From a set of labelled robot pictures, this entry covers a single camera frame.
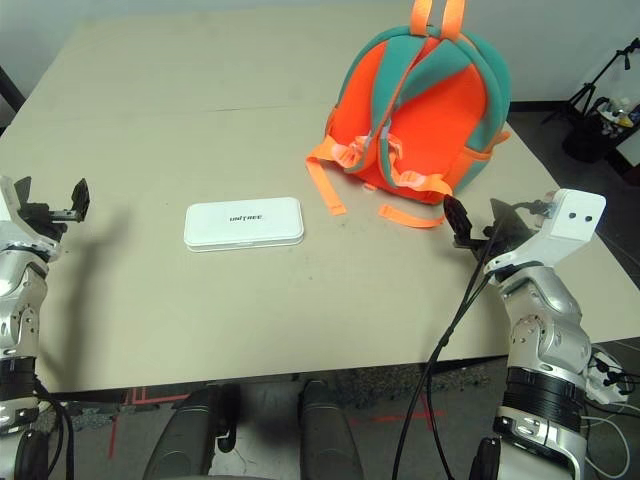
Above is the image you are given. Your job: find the dark grey robot leg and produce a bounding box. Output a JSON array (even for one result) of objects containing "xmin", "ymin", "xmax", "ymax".
[
  {"xmin": 142, "ymin": 382, "xmax": 241, "ymax": 480},
  {"xmin": 297, "ymin": 379, "xmax": 364, "ymax": 480}
]

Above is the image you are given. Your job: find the orange and teal backpack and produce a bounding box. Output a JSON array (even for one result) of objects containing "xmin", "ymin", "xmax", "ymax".
[{"xmin": 305, "ymin": 0, "xmax": 512, "ymax": 230}]

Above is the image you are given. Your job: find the white power strip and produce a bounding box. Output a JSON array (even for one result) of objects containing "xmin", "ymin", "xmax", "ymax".
[{"xmin": 585, "ymin": 349, "xmax": 632, "ymax": 407}]

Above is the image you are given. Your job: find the dark grey right robot leg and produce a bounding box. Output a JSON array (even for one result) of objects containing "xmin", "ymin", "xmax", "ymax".
[{"xmin": 297, "ymin": 379, "xmax": 364, "ymax": 480}]

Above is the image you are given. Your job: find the white floor cable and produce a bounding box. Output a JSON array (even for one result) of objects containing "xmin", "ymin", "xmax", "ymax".
[{"xmin": 579, "ymin": 399, "xmax": 632, "ymax": 480}]

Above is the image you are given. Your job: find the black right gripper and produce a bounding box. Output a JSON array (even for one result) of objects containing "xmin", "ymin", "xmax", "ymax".
[{"xmin": 443, "ymin": 196, "xmax": 539, "ymax": 261}]

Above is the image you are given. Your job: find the dark grey left robot leg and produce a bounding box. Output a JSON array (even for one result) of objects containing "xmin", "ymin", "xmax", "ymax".
[{"xmin": 142, "ymin": 382, "xmax": 241, "ymax": 480}]

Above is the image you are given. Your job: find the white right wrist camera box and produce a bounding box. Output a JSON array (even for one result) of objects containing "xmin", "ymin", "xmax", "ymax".
[{"xmin": 487, "ymin": 188, "xmax": 607, "ymax": 287}]

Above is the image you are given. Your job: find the black cable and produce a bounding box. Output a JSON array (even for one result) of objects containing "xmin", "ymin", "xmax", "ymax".
[
  {"xmin": 32, "ymin": 384, "xmax": 76, "ymax": 480},
  {"xmin": 423, "ymin": 227, "xmax": 501, "ymax": 480},
  {"xmin": 393, "ymin": 227, "xmax": 504, "ymax": 480}
]

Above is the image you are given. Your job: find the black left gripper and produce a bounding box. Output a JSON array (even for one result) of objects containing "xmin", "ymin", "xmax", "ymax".
[{"xmin": 13, "ymin": 174, "xmax": 92, "ymax": 236}]

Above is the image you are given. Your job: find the black bin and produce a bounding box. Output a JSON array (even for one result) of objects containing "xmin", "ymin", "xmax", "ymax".
[{"xmin": 562, "ymin": 97, "xmax": 626, "ymax": 164}]

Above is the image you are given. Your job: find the white Unitree pencil case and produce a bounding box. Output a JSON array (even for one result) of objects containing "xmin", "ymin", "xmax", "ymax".
[{"xmin": 183, "ymin": 195, "xmax": 305, "ymax": 254}]

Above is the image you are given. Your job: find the black tripod stand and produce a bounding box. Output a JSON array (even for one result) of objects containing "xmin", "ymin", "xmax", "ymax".
[{"xmin": 542, "ymin": 39, "xmax": 640, "ymax": 126}]

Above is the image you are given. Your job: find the black slanted bar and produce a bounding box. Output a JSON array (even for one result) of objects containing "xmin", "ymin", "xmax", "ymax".
[{"xmin": 0, "ymin": 64, "xmax": 26, "ymax": 117}]

